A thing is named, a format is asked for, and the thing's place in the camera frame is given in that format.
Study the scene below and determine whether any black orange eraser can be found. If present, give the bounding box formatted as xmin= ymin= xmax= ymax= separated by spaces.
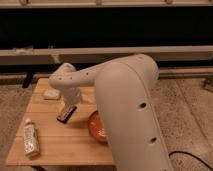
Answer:
xmin=57 ymin=105 xmax=77 ymax=124

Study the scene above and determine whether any white plastic bottle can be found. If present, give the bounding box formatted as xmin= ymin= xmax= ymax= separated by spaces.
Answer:
xmin=23 ymin=118 xmax=40 ymax=158

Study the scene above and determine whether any wooden slatted table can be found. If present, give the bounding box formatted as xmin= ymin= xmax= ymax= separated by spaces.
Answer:
xmin=6 ymin=78 xmax=113 ymax=166

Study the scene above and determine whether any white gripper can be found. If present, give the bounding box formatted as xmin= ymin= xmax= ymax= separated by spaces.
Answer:
xmin=59 ymin=88 xmax=82 ymax=116

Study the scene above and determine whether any orange bowl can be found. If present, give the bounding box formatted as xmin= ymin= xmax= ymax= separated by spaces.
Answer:
xmin=87 ymin=111 xmax=107 ymax=143

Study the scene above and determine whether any white horizontal rail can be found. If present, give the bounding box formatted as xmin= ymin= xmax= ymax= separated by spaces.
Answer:
xmin=0 ymin=45 xmax=213 ymax=65

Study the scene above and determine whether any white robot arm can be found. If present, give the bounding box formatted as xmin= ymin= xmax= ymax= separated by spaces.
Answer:
xmin=49 ymin=54 xmax=173 ymax=171

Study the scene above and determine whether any black floor cable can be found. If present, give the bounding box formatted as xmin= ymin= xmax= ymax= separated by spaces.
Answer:
xmin=168 ymin=150 xmax=213 ymax=171

